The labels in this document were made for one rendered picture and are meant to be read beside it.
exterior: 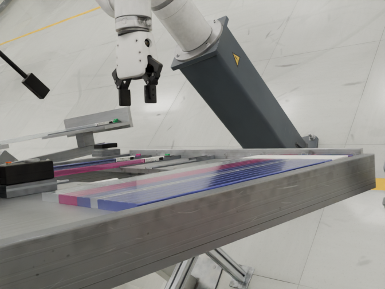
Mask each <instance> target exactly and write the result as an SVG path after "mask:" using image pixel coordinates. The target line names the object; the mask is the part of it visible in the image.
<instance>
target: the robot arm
mask: <svg viewBox="0 0 385 289"><path fill-rule="evenodd" d="M95 1H96V2H97V3H98V4H99V6H100V7H101V8H102V9H103V10H104V11H105V12H106V13H107V14H108V15H109V16H110V17H112V18H114V19H115V30H116V32H118V34H117V35H118V38H117V47H116V68H115V70H114V71H113V72H112V77H113V79H114V83H115V84H116V88H117V89H118V91H119V106H126V107H129V106H131V91H130V89H128V87H129V85H130V83H131V80H141V79H143V80H144V81H145V83H146V85H144V102H145V103H151V104H155V103H157V97H156V85H158V80H159V78H160V73H161V71H162V68H163V64H162V63H160V62H158V59H157V53H156V46H155V40H154V37H153V34H152V33H150V32H151V31H152V14H151V11H153V13H154V14H155V15H156V16H157V18H158V19H159V21H160V22H161V23H162V24H163V26H164V27H165V28H166V29H167V31H168V32H169V33H170V35H171V36H172V37H173V39H174V40H175V41H176V43H177V45H176V47H175V49H174V57H175V58H176V59H177V60H178V61H180V62H186V61H190V60H193V59H195V58H197V57H199V56H201V55H202V54H204V53H205V52H207V51H208V50H209V49H210V48H211V47H212V46H213V45H214V44H215V43H216V42H217V41H218V39H219V38H220V36H221V34H222V30H223V26H222V24H221V22H220V21H218V20H216V19H211V20H208V21H207V20H205V18H204V17H203V15H202V14H201V13H200V11H199V10H198V8H197V7H196V5H195V4H194V2H193V1H192V0H95ZM123 81H126V82H125V83H124V82H123Z"/></svg>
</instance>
